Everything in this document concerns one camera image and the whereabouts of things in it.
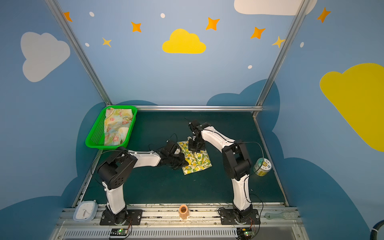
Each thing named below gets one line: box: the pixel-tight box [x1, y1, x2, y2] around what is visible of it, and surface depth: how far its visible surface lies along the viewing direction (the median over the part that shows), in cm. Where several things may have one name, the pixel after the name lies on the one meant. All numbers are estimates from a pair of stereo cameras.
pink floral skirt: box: [104, 107, 134, 146], surface depth 113 cm
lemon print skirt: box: [177, 136, 213, 175], surface depth 92 cm
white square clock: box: [73, 200, 99, 222], surface depth 75 cm
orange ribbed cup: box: [179, 204, 190, 220], surface depth 69 cm
